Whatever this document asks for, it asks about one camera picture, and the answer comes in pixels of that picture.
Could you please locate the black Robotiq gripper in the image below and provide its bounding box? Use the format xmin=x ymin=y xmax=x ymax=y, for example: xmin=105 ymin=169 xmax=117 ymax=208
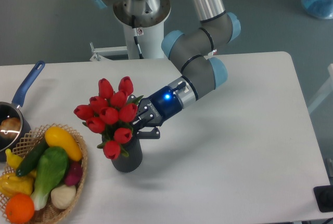
xmin=129 ymin=86 xmax=183 ymax=139

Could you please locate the red tulip bouquet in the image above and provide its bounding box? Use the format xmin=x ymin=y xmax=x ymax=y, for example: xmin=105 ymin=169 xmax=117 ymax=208
xmin=73 ymin=76 xmax=139 ymax=160

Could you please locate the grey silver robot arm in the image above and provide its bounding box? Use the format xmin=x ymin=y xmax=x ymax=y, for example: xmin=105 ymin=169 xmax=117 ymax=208
xmin=93 ymin=0 xmax=241 ymax=139

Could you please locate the dark grey ribbed vase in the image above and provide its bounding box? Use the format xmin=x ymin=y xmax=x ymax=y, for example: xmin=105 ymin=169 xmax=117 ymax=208
xmin=101 ymin=137 xmax=143 ymax=173

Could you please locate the purple red onion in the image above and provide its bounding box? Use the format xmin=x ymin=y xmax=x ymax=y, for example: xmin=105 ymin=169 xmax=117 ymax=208
xmin=63 ymin=162 xmax=83 ymax=186

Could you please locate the yellow squash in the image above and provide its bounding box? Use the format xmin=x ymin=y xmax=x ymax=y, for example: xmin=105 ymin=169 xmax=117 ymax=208
xmin=45 ymin=126 xmax=83 ymax=162

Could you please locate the green bok choy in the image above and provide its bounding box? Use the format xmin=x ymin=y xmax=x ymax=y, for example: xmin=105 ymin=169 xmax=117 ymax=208
xmin=31 ymin=147 xmax=69 ymax=211

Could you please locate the white garlic bulb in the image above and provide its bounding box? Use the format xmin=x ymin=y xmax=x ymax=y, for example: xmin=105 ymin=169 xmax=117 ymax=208
xmin=50 ymin=185 xmax=76 ymax=209

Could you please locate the green cucumber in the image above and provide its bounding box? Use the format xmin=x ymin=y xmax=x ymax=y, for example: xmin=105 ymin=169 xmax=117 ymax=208
xmin=16 ymin=139 xmax=49 ymax=177

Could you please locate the brown bread roll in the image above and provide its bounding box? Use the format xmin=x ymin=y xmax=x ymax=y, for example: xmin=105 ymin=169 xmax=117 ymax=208
xmin=1 ymin=117 xmax=21 ymax=140

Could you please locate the yellow banana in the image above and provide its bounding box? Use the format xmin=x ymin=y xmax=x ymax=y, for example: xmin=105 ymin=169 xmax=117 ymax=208
xmin=5 ymin=149 xmax=23 ymax=169

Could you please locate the yellow bumpy gourd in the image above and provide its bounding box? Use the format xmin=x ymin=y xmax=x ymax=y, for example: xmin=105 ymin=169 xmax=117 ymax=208
xmin=1 ymin=173 xmax=34 ymax=198

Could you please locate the orange fruit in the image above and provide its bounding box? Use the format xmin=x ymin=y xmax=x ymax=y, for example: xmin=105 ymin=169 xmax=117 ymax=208
xmin=5 ymin=193 xmax=35 ymax=223

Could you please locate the black device at edge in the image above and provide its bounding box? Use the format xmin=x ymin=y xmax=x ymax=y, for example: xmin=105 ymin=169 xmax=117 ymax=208
xmin=313 ymin=185 xmax=333 ymax=213

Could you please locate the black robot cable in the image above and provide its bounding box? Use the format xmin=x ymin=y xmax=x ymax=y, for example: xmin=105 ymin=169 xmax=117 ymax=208
xmin=131 ymin=15 xmax=144 ymax=60

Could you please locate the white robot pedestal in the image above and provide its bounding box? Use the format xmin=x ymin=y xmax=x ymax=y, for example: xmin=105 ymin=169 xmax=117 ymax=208
xmin=89 ymin=0 xmax=172 ymax=62

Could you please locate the blue handled saucepan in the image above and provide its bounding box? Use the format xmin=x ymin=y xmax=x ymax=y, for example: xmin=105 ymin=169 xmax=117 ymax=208
xmin=1 ymin=61 xmax=45 ymax=162

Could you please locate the white frame at right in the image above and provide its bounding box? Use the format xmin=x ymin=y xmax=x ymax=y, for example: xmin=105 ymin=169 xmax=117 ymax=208
xmin=308 ymin=63 xmax=332 ymax=115

